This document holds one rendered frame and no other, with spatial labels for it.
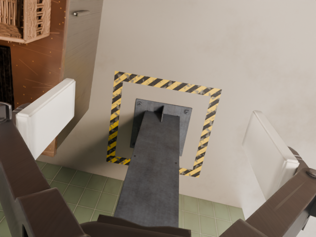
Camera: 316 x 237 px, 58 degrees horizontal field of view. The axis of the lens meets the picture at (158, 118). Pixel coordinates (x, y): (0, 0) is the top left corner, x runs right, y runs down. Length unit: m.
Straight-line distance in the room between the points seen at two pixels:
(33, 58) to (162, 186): 0.63
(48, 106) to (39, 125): 0.01
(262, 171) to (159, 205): 0.81
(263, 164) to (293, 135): 1.62
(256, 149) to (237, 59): 1.38
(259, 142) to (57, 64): 0.89
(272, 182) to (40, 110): 0.13
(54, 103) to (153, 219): 0.77
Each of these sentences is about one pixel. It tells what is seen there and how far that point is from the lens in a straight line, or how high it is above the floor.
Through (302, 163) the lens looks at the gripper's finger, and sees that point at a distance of 0.18.
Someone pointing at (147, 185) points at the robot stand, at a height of 0.67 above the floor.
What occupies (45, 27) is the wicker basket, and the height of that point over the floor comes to 0.61.
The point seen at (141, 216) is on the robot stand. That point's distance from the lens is 0.93.
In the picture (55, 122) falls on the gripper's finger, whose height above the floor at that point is 1.34.
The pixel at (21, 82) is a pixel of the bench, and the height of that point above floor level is 0.58.
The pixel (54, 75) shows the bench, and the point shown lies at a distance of 1.04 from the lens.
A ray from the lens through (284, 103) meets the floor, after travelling 1.70.
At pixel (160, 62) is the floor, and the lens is 1.54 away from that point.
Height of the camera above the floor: 1.50
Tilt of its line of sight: 66 degrees down
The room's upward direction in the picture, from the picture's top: 170 degrees counter-clockwise
